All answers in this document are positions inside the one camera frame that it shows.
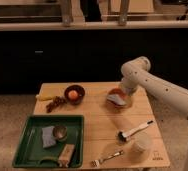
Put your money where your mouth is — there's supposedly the grey towel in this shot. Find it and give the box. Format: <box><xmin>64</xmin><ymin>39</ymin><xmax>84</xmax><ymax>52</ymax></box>
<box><xmin>107</xmin><ymin>94</ymin><xmax>126</xmax><ymax>106</ymax></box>

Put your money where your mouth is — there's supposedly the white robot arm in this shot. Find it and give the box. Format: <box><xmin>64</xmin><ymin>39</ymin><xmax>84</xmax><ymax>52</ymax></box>
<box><xmin>120</xmin><ymin>56</ymin><xmax>188</xmax><ymax>171</ymax></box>

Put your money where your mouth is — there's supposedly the dark brown bowl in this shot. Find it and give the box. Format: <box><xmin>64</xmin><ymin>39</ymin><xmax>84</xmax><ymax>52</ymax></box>
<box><xmin>64</xmin><ymin>85</ymin><xmax>85</xmax><ymax>104</ymax></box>

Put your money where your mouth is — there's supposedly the orange fruit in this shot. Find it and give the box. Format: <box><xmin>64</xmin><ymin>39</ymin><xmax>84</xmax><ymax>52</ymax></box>
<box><xmin>68</xmin><ymin>90</ymin><xmax>78</xmax><ymax>100</ymax></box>

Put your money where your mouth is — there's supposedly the orange-red bowl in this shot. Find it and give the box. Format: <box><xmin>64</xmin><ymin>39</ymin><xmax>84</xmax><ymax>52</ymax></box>
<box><xmin>106</xmin><ymin>88</ymin><xmax>132</xmax><ymax>108</ymax></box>

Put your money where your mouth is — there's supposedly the yellow banana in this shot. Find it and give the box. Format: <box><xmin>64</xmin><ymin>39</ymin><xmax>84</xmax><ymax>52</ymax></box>
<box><xmin>36</xmin><ymin>94</ymin><xmax>55</xmax><ymax>101</ymax></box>

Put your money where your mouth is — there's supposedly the small metal cup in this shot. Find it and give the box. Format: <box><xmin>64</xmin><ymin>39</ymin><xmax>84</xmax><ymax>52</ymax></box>
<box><xmin>52</xmin><ymin>125</ymin><xmax>67</xmax><ymax>141</ymax></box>

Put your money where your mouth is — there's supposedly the grey sponge block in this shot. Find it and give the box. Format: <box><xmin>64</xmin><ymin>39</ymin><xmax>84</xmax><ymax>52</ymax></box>
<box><xmin>42</xmin><ymin>126</ymin><xmax>56</xmax><ymax>148</ymax></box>

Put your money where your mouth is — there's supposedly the wooden block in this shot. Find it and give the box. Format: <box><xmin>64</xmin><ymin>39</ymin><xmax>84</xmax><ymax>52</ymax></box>
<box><xmin>58</xmin><ymin>144</ymin><xmax>75</xmax><ymax>168</ymax></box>

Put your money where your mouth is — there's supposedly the white round lidded cup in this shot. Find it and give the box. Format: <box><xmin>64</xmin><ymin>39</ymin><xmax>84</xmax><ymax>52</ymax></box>
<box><xmin>132</xmin><ymin>133</ymin><xmax>152</xmax><ymax>153</ymax></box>

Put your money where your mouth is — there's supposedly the silver fork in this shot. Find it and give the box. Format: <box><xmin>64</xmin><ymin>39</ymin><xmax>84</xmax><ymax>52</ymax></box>
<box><xmin>91</xmin><ymin>150</ymin><xmax>124</xmax><ymax>167</ymax></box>

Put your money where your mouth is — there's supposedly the green curved vegetable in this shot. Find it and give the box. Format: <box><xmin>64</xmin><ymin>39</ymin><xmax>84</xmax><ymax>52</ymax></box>
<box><xmin>39</xmin><ymin>156</ymin><xmax>58</xmax><ymax>164</ymax></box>

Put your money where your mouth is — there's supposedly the green plastic tray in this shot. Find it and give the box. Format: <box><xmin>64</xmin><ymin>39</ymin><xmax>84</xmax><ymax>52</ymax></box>
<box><xmin>12</xmin><ymin>115</ymin><xmax>84</xmax><ymax>168</ymax></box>

